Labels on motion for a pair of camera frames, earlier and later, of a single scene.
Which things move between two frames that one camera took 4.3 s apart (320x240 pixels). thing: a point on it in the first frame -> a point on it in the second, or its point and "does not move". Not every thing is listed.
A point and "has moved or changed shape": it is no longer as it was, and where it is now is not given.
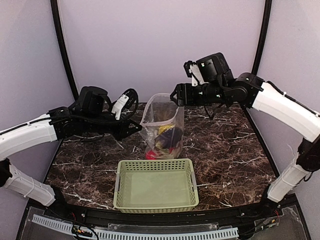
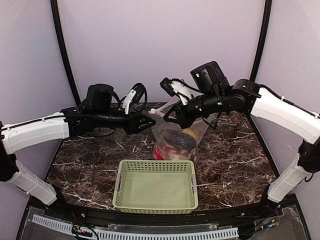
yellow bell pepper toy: (163, 128) -> (189, 132)
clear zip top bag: (162, 127) has moved or changed shape
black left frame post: (54, 9) does not move
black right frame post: (267, 18) does not move
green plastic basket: (156, 185) does not move
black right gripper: (185, 94) -> (182, 115)
